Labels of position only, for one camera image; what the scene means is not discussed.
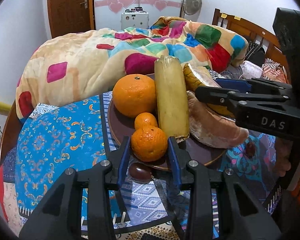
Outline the large pomelo segment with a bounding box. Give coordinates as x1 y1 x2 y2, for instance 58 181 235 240
187 91 249 148

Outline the small tangerine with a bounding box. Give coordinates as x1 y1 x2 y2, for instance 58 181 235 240
134 112 158 130
130 126 168 162

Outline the dark red jujube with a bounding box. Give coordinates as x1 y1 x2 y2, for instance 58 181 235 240
129 163 152 182
245 142 256 158

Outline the wooden headboard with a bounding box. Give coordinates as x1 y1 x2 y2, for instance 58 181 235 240
212 9 290 83

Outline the round dark brown plate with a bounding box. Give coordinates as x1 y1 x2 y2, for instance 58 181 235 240
107 73 227 172

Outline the blue patterned cloth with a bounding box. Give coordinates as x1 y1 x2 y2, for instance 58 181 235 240
15 92 116 216

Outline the large orange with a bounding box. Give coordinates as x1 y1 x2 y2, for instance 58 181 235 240
113 74 157 118

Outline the white standing fan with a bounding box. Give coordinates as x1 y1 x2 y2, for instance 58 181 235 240
181 0 203 18

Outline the white box appliance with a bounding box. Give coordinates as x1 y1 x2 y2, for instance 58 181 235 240
121 7 149 30

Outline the colourful patchwork blanket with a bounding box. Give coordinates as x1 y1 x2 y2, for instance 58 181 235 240
15 17 248 121

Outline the brown wooden door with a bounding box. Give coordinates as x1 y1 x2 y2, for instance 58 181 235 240
47 0 95 38

